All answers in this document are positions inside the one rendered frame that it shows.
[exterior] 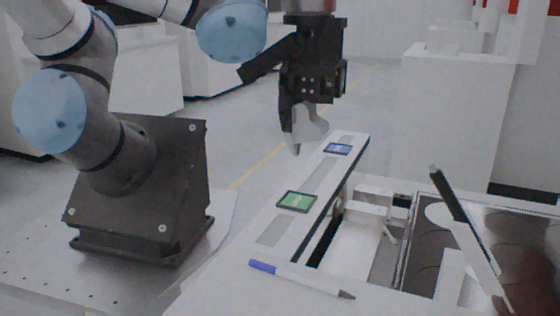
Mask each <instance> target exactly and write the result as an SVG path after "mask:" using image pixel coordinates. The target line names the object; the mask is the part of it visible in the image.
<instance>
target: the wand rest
mask: <svg viewBox="0 0 560 316"><path fill-rule="evenodd" d="M463 209H464V211H465V212H466V214H467V216H468V219H469V220H470V222H471V223H472V225H473V227H474V229H475V232H476V234H478V236H480V237H481V238H482V240H483V242H482V243H483V244H482V245H483V246H484V247H485V249H486V250H487V252H488V254H489V257H490V258H491V261H490V263H491V265H492V267H493V268H494V271H495V272H496V274H497V277H498V276H499V275H500V273H501V269H500V268H499V267H498V265H497V263H496V262H495V258H494V256H492V254H491V252H490V248H489V247H488V245H487V244H486V242H485V241H484V239H483V235H482V234H481V233H480V231H479V229H478V227H477V226H476V222H475V220H474V219H473V218H472V216H471V214H470V213H469V209H468V207H464V206H463ZM448 222H449V223H448V224H447V225H448V226H449V228H450V229H451V231H452V233H453V235H454V238H455V240H456V241H457V242H458V244H459V246H460V247H461V249H462V251H458V250H454V249H450V248H446V247H445V250H444V254H443V259H442V263H441V267H440V272H439V276H438V280H437V285H436V289H435V293H434V298H433V302H432V306H431V314H430V316H454V314H455V310H456V306H457V303H458V299H459V295H460V292H461V288H462V284H463V280H464V277H465V273H466V259H467V260H468V262H469V265H470V266H471V268H472V270H473V271H474V273H475V276H476V277H477V279H478V281H479V283H480V284H481V287H482V290H483V292H484V293H485V294H486V296H489V295H494V294H495V295H497V296H500V297H502V295H503V294H504V291H503V288H502V287H501V285H500V284H499V282H498V279H497V277H496V276H495V274H494V272H493V269H492V268H491V266H490V265H489V263H488V261H487V258H486V257H485V255H484V253H483V252H482V250H481V247H480V246H479V244H478V242H477V240H476V239H475V237H474V236H475V235H474V234H473V233H472V231H471V229H470V227H469V225H468V224H467V223H464V222H459V223H458V222H455V220H454V219H453V217H452V216H451V217H450V218H449V219H448Z"/></svg>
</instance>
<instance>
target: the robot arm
mask: <svg viewBox="0 0 560 316"><path fill-rule="evenodd" d="M106 1H108V2H111V3H114V4H116V5H119V6H120V5H122V6H124V7H126V8H129V9H132V10H135V11H139V12H142V13H145V14H147V15H149V16H152V17H155V18H157V17H158V18H160V19H163V20H165V21H168V22H171V23H173V24H176V25H181V26H184V27H186V28H188V29H191V30H194V31H195V34H196V36H197V39H198V44H199V49H200V50H201V52H203V53H206V54H207V55H208V56H209V57H210V58H211V59H212V60H214V61H217V62H219V63H223V64H241V63H242V64H241V66H240V67H239V68H238V69H236V71H237V73H238V75H239V78H240V80H241V82H242V84H246V83H249V82H250V83H251V84H252V83H254V82H256V81H260V80H261V79H262V78H263V77H265V76H266V72H268V71H269V70H271V69H272V68H274V67H275V66H277V65H278V64H282V65H281V67H280V69H279V80H278V91H279V94H278V114H279V120H280V125H281V130H282V132H283V135H284V138H285V141H286V142H287V144H288V146H289V148H290V150H291V152H292V154H293V156H295V157H297V156H298V155H299V152H300V148H301V144H302V142H318V141H320V140H321V139H322V138H323V135H324V134H326V133H327V132H328V131H329V122H328V121H327V120H325V119H324V118H323V117H322V116H320V115H319V114H318V113H317V104H328V105H333V102H334V98H338V99H339V98H341V97H342V95H343V94H346V88H347V85H346V74H347V61H348V59H345V58H342V49H343V34H344V29H345V28H347V22H348V18H342V17H334V15H332V13H333V12H334V11H336V0H281V10H282V11H283V12H286V14H283V25H290V26H296V31H294V32H291V33H289V34H288V35H286V36H285V37H283V38H282V39H281V40H279V41H278V42H276V43H275V44H272V45H270V46H269V47H267V49H266V50H264V51H263V48H264V47H265V45H266V42H267V21H268V18H269V11H268V8H267V3H266V0H106ZM0 6H1V8H2V9H3V10H4V11H5V12H6V13H7V14H8V15H9V17H10V18H12V19H13V21H14V22H15V23H17V24H18V25H19V26H20V27H21V28H22V29H23V31H24V32H23V41H24V44H25V47H26V48H27V49H28V50H30V52H31V53H32V54H33V55H34V56H35V58H38V59H39V60H40V62H41V65H40V70H39V71H37V72H34V73H33V74H32V75H30V76H29V77H28V78H26V79H25V81H24V86H23V87H19V88H18V89H17V93H16V95H15V97H14V100H13V102H12V108H11V116H12V121H13V125H14V127H15V129H16V131H17V132H18V133H19V135H20V136H21V137H22V138H25V140H27V141H29V142H30V143H31V144H32V146H34V147H35V148H36V149H38V150H39V151H44V152H46V153H49V154H51V155H53V157H55V158H57V159H59V160H61V161H62V162H64V163H66V164H68V165H70V166H72V167H74V168H76V169H78V170H79V173H80V174H81V175H82V176H83V178H84V179H85V180H86V182H87V183H88V185H89V186H91V187H92V188H93V189H95V190H97V191H99V192H100V193H102V194H104V195H107V196H121V195H124V194H127V193H129V192H131V191H135V190H136V189H137V188H138V187H139V186H140V185H141V184H143V183H144V181H145V180H146V179H147V178H148V177H149V175H150V172H151V170H152V169H153V167H154V164H155V159H156V146H155V143H154V141H153V139H152V137H151V136H150V134H149V133H148V132H147V131H146V130H145V129H143V128H142V127H141V126H139V125H136V124H133V123H129V122H126V121H123V120H120V119H118V118H117V117H115V116H114V115H113V114H112V112H110V111H109V109H108V105H109V99H110V92H111V86H112V79H113V74H114V67H115V60H116V58H117V55H118V35H117V30H116V28H115V26H114V24H113V23H112V21H111V20H110V19H109V17H108V16H106V15H105V14H104V13H103V11H102V12H101V11H98V12H97V11H94V8H95V7H93V6H91V5H90V6H88V5H86V4H83V3H82V2H80V1H79V0H77V1H76V0H0ZM311 30H312V31H311ZM262 51H263V52H262ZM259 53H260V54H259ZM344 72H345V75H344ZM343 82H344V87H343Z"/></svg>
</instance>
